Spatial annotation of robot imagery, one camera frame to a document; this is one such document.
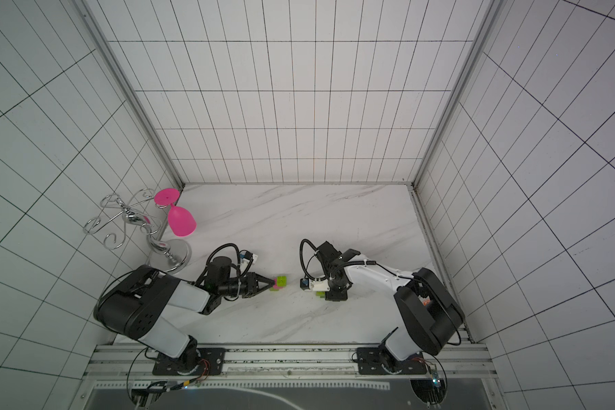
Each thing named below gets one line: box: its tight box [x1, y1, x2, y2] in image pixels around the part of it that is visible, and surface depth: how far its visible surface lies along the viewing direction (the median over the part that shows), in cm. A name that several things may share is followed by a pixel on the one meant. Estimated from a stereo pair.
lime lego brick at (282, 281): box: [275, 275, 288, 288], surface depth 85 cm
